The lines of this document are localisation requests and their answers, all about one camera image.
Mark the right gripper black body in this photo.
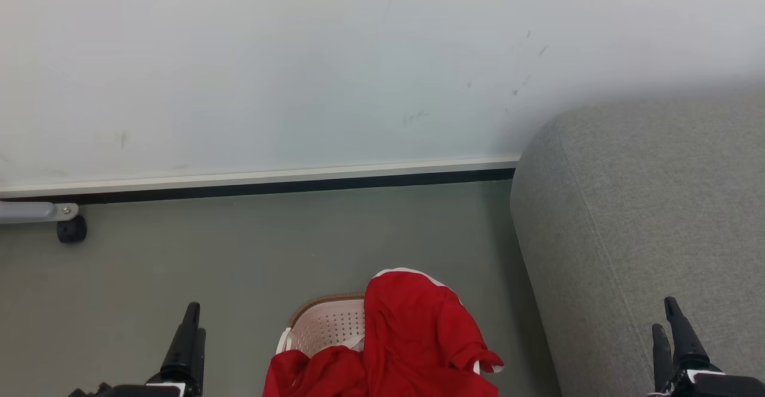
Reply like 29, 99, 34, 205
648, 368, 765, 397

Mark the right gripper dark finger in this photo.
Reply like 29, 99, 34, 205
651, 324, 675, 393
665, 297, 710, 374

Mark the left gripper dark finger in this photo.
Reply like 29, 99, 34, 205
160, 303, 201, 381
190, 328, 207, 395

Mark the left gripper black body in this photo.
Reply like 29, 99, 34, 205
69, 379, 191, 397

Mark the red and white garment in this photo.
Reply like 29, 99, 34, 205
262, 268, 504, 397

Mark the grey fabric sofa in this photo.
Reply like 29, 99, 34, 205
510, 89, 765, 397

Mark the cream perforated plastic laundry basket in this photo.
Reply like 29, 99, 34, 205
275, 294, 482, 375

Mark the white and black baseboard strip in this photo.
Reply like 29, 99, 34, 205
0, 157, 521, 205

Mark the grey metal frame leg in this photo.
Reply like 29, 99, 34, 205
0, 201, 79, 225

